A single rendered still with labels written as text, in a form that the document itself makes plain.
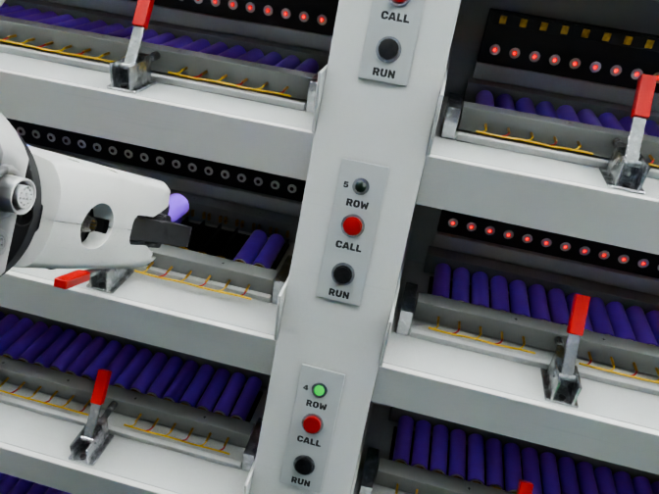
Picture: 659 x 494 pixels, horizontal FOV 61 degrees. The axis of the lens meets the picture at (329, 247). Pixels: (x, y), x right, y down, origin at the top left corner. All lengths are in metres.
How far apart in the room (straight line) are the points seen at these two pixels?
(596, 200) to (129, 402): 0.51
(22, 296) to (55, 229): 0.39
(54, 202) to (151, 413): 0.46
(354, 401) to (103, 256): 0.31
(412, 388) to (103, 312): 0.30
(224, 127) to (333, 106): 0.10
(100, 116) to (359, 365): 0.32
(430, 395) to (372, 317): 0.09
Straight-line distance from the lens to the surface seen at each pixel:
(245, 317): 0.54
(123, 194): 0.28
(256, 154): 0.50
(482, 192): 0.48
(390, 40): 0.47
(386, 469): 0.64
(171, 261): 0.59
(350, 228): 0.48
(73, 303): 0.60
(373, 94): 0.48
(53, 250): 0.25
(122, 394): 0.69
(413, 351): 0.54
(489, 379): 0.53
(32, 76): 0.59
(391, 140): 0.47
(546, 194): 0.49
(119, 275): 0.59
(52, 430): 0.71
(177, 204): 0.45
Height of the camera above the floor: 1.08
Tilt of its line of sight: 12 degrees down
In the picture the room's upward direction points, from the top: 11 degrees clockwise
